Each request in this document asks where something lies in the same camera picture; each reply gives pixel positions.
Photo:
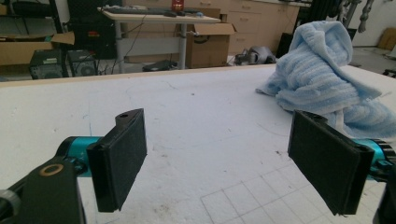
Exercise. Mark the black computer tower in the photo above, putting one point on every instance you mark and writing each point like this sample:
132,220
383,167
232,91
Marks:
46,63
82,62

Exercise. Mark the black equipment cabinet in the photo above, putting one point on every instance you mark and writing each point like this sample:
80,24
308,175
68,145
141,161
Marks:
93,18

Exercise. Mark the wooden table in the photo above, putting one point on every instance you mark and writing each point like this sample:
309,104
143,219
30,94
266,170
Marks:
124,75

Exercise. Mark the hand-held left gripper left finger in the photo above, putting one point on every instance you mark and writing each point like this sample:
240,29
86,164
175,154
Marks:
121,161

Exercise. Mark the white foam board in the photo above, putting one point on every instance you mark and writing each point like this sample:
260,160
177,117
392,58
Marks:
202,109

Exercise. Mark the white-legged desk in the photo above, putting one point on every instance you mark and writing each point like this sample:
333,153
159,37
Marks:
155,18

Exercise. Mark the red object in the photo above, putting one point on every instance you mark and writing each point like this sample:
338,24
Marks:
177,5

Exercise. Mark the grey helmet-like device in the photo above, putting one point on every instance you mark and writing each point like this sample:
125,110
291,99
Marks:
258,56

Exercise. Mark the large cardboard box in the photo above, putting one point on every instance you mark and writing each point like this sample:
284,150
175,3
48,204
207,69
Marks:
21,53

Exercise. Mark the open cardboard box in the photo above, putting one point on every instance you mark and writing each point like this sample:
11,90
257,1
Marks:
207,49

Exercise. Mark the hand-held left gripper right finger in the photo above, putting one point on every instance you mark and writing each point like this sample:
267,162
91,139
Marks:
323,158

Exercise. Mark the black keyboard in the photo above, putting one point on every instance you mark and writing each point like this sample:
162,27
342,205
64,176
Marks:
137,11

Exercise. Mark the light blue striped towel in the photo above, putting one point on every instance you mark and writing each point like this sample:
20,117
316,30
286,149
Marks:
314,77

